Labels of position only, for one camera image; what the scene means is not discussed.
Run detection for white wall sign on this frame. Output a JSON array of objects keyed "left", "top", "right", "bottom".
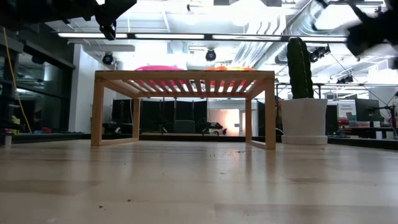
[{"left": 337, "top": 100, "right": 357, "bottom": 121}]

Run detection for grey box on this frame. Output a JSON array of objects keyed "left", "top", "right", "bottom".
[{"left": 174, "top": 119, "right": 196, "bottom": 134}]

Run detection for black partition panels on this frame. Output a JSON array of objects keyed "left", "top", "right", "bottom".
[{"left": 111, "top": 98, "right": 208, "bottom": 134}]

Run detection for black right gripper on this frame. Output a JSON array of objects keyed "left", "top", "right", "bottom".
[{"left": 346, "top": 14, "right": 389, "bottom": 57}]

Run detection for black overhead rail with lights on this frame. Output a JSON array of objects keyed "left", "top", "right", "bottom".
[{"left": 57, "top": 31, "right": 349, "bottom": 43}]

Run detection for orange plastic plate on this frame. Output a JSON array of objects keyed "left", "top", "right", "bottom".
[{"left": 203, "top": 65, "right": 256, "bottom": 72}]

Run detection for white toy vehicle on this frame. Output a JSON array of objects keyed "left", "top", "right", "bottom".
[{"left": 201, "top": 122, "right": 228, "bottom": 136}]

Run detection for green cactus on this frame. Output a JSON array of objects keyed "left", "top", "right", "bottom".
[{"left": 286, "top": 37, "right": 315, "bottom": 100}]

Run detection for large pink plastic plate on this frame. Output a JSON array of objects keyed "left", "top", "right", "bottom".
[{"left": 134, "top": 65, "right": 186, "bottom": 72}]

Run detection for black computer monitor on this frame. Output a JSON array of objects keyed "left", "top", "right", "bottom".
[{"left": 355, "top": 98, "right": 382, "bottom": 123}]

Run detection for small white cup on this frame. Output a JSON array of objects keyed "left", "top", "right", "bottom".
[{"left": 3, "top": 129, "right": 13, "bottom": 147}]

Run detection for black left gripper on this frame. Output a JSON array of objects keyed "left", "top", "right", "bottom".
[{"left": 83, "top": 0, "right": 137, "bottom": 27}]

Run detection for yellow hanging cable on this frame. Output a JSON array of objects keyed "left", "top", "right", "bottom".
[{"left": 2, "top": 27, "right": 33, "bottom": 134}]

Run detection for wooden slatted shelf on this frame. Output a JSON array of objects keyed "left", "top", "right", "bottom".
[{"left": 91, "top": 70, "right": 277, "bottom": 151}]

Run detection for black spotlight cluster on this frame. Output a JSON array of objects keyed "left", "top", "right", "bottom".
[{"left": 309, "top": 45, "right": 331, "bottom": 63}]

